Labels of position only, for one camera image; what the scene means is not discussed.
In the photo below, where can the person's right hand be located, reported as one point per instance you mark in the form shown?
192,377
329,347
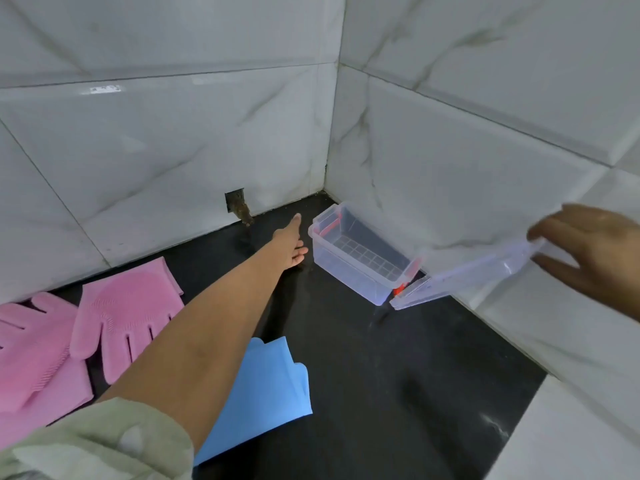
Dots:
605,259

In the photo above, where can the person's left forearm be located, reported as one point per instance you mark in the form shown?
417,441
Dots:
210,344

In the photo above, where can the pink silicone glove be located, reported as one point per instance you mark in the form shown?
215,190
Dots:
120,304
35,344

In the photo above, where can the person's left hand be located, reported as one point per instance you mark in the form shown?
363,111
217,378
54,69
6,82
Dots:
290,244

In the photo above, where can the brown pipe stub in wall hole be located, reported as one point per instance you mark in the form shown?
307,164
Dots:
239,207

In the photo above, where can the pale green shirt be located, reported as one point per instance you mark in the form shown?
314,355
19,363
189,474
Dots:
100,439

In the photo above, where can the clear plastic storage box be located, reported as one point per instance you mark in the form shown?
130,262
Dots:
350,264

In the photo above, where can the clear plastic box lid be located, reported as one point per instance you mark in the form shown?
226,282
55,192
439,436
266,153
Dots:
465,277

